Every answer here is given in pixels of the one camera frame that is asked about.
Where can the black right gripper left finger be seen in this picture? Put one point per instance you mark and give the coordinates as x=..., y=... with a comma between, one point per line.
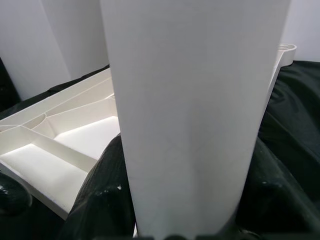
x=105, y=200

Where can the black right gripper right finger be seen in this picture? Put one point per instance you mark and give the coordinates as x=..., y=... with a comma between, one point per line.
x=280, y=212

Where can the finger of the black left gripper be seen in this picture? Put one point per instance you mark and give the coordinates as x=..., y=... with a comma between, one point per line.
x=12, y=195

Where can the white plastic table top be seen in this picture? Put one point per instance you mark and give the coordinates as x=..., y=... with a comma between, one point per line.
x=50, y=155

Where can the white plastic table leg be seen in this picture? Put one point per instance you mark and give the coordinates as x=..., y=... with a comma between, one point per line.
x=190, y=100

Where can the black table cloth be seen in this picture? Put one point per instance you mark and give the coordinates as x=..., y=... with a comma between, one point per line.
x=295, y=112

